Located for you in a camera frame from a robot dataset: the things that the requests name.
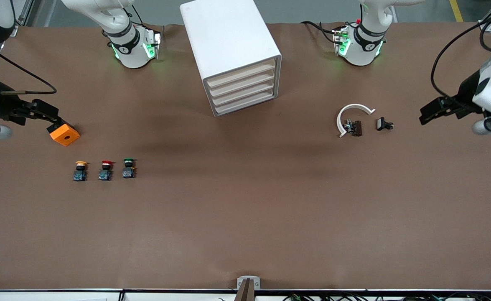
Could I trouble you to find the orange box with black base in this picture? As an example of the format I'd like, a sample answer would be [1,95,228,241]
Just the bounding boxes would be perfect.
[46,119,81,147]

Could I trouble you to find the small brown component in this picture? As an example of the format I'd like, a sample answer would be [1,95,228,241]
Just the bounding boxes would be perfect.
[344,120,363,137]

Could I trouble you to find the white curved plastic part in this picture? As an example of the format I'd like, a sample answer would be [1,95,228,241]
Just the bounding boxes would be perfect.
[337,103,376,138]

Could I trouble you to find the yellow push button switch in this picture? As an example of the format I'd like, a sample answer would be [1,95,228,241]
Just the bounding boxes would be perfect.
[73,161,89,182]

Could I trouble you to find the red push button switch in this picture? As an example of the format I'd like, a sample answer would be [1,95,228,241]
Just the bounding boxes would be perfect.
[98,160,114,181]

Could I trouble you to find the black base cable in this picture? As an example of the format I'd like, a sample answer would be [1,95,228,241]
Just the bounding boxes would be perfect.
[300,21,338,44]

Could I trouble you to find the table edge rail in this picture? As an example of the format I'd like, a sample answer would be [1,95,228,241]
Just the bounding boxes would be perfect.
[0,288,491,301]

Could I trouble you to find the grey metal bracket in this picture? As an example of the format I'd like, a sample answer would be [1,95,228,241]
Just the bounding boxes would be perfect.
[237,276,261,290]

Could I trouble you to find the dark wedge post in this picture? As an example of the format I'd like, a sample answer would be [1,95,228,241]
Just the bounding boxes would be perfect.
[234,279,256,301]

